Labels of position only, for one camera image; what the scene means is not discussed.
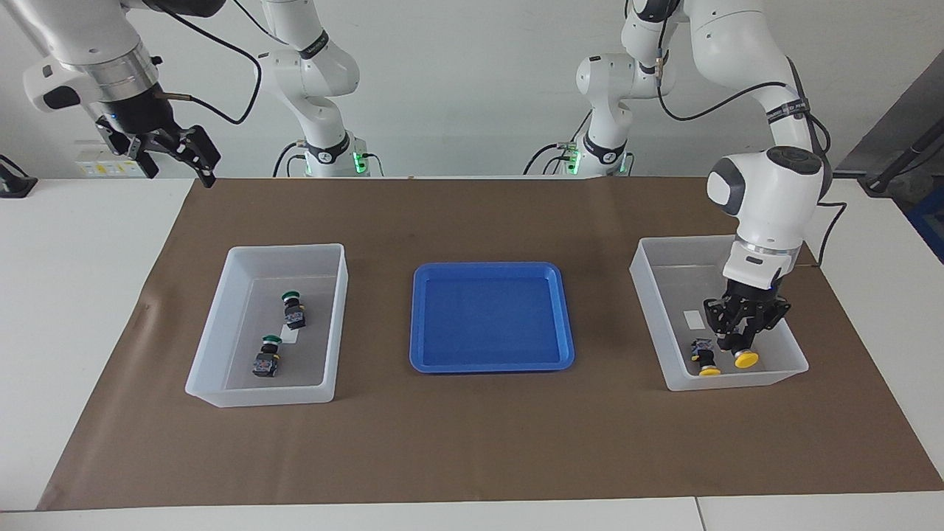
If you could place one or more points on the yellow push button switch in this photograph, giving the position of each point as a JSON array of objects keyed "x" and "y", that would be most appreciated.
[
  {"x": 704, "y": 352},
  {"x": 746, "y": 361}
]

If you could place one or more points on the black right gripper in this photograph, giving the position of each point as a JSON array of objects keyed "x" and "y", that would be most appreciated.
[{"x": 144, "y": 118}]

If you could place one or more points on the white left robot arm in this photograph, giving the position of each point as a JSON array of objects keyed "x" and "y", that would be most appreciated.
[{"x": 767, "y": 192}]

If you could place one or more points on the black clamp base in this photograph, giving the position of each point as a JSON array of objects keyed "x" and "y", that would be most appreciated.
[{"x": 15, "y": 184}]

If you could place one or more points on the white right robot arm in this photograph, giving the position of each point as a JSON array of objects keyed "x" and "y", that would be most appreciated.
[{"x": 324, "y": 74}]

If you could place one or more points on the translucent white plastic box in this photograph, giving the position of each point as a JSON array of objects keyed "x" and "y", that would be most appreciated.
[
  {"x": 656, "y": 310},
  {"x": 328, "y": 324}
]

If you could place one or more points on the brown paper mat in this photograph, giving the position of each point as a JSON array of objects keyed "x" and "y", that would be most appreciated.
[{"x": 479, "y": 442}]

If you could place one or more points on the green push button switch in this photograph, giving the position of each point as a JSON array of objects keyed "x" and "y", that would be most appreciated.
[
  {"x": 296, "y": 316},
  {"x": 265, "y": 363}
]

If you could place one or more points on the small white label sticker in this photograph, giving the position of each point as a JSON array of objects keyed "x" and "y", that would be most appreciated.
[
  {"x": 693, "y": 319},
  {"x": 288, "y": 339}
]

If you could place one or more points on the blue crate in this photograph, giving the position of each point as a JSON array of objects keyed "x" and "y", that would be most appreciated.
[{"x": 931, "y": 221}]

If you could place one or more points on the blue plastic tray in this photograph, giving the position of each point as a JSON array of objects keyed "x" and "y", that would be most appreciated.
[{"x": 490, "y": 317}]

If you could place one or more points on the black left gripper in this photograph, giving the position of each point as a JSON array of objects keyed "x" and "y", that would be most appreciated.
[{"x": 748, "y": 299}]

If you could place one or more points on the white wall power strip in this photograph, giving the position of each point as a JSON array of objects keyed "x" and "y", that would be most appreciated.
[{"x": 96, "y": 168}]

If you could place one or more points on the black stand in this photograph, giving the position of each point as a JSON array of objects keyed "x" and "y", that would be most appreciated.
[{"x": 885, "y": 181}]

